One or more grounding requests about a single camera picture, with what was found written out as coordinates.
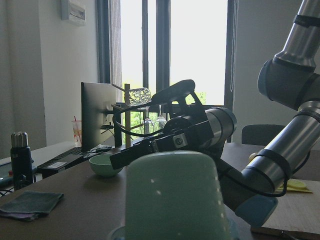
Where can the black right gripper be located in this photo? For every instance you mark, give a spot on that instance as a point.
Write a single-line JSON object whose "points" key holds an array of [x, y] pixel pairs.
{"points": [[178, 133]]}

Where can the teal green cup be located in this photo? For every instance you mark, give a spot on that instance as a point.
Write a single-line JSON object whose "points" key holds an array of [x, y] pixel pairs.
{"points": [[174, 195]]}

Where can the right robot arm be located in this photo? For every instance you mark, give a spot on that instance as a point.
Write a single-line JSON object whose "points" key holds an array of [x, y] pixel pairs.
{"points": [[288, 79]]}

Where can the plastic cup with straw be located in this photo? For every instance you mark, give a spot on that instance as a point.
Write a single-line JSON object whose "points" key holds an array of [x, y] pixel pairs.
{"points": [[77, 131]]}

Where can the wine glass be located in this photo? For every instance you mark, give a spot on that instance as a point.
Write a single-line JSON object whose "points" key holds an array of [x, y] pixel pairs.
{"points": [[148, 124], [160, 122]]}

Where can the wooden mug tree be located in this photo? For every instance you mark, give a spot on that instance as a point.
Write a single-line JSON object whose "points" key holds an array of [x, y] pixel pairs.
{"points": [[127, 114]]}

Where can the green bowl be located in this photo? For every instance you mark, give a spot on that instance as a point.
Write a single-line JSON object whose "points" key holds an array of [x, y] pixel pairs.
{"points": [[102, 166]]}

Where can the black monitor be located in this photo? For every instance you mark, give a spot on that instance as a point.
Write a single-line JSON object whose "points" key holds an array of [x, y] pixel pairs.
{"points": [[96, 113]]}

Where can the black keyboard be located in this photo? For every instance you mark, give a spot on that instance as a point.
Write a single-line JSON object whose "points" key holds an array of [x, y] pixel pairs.
{"points": [[68, 159]]}

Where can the yellow lemon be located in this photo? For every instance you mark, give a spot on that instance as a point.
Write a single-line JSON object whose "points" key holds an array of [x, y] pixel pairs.
{"points": [[252, 156]]}

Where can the dark chair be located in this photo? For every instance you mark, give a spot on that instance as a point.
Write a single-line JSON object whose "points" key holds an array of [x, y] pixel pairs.
{"points": [[260, 134]]}

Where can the grey water bottle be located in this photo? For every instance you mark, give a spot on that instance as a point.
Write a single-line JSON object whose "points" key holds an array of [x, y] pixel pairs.
{"points": [[21, 160]]}

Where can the grey cloth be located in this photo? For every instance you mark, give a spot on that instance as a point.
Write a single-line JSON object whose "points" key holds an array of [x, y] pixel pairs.
{"points": [[31, 205]]}

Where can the yellow plastic knife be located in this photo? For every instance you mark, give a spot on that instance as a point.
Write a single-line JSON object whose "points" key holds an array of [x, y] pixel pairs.
{"points": [[292, 189]]}

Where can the blue teach pendant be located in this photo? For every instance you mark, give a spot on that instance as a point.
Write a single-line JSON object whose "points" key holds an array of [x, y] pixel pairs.
{"points": [[6, 179]]}

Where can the wooden cutting board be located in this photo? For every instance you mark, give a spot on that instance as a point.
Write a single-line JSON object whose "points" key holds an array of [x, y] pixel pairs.
{"points": [[297, 213]]}

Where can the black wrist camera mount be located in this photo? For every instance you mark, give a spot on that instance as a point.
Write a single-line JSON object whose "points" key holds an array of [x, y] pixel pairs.
{"points": [[184, 107]]}

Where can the white wall box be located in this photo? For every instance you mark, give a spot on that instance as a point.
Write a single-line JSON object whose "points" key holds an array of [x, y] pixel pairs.
{"points": [[73, 12]]}

